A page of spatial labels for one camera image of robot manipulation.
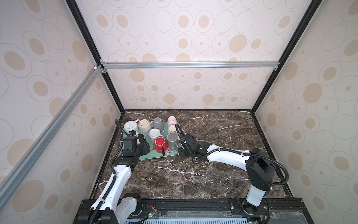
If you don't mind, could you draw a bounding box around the black corner frame post right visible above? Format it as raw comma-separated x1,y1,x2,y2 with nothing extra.
251,0,323,114

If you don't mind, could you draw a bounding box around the aluminium back rail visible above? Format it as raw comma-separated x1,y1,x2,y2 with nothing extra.
103,61,280,69

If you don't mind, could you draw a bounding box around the large grey mug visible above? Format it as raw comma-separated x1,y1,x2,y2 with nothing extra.
167,132,180,152

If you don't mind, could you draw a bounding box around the aluminium left rail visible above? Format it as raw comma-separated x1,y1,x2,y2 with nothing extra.
1,64,104,210

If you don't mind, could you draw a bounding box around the aluminium rail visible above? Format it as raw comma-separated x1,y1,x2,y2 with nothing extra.
1,64,104,210
103,61,280,69

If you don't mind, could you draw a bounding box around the red mug black handle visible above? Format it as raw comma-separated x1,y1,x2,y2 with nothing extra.
154,136,168,156

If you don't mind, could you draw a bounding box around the small grey mug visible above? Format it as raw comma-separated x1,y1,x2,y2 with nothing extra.
152,117,164,132

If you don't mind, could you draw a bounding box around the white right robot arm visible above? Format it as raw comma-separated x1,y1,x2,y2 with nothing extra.
179,133,289,209

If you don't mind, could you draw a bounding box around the cream speckled mug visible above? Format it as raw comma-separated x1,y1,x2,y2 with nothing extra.
138,119,152,135

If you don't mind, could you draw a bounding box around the white ribbed mug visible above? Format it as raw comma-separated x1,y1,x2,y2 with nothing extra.
123,119,140,136

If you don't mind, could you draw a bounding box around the pink mug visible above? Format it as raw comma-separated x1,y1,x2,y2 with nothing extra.
167,116,178,127

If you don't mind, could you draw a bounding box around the cream and peach mug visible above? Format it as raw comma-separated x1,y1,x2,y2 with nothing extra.
167,125,177,133

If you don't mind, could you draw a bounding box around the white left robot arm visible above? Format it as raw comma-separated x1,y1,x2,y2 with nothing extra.
73,133,150,224

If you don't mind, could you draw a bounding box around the black corner frame post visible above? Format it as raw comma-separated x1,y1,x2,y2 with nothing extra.
251,0,323,114
65,0,125,114

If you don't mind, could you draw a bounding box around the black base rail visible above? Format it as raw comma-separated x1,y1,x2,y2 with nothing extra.
73,194,313,224

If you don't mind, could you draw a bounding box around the green floral tray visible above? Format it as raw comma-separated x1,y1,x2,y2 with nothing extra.
119,122,185,161

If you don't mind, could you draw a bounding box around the black corner frame post left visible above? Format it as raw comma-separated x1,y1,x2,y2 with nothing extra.
65,0,125,114

